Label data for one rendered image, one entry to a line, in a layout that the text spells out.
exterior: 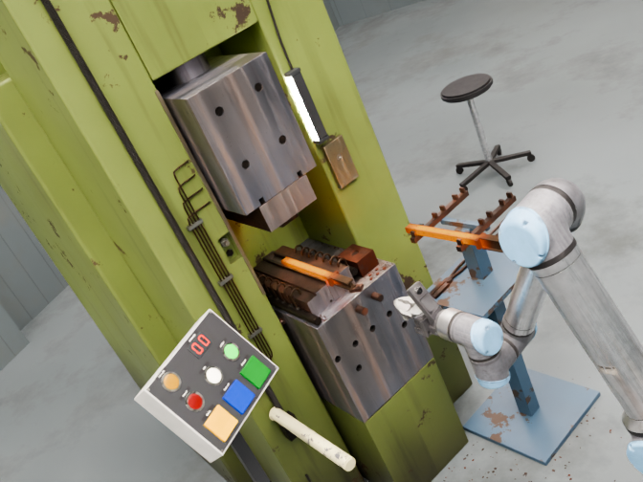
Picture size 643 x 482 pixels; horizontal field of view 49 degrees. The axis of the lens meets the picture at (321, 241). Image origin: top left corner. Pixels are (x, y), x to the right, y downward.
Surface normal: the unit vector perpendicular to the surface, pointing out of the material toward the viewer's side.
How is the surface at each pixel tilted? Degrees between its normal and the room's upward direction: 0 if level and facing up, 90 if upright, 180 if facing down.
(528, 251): 83
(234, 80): 90
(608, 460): 0
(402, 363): 90
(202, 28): 90
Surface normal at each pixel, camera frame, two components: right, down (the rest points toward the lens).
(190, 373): 0.53, -0.48
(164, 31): 0.58, 0.17
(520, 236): -0.72, 0.47
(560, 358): -0.38, -0.81
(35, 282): 0.84, -0.10
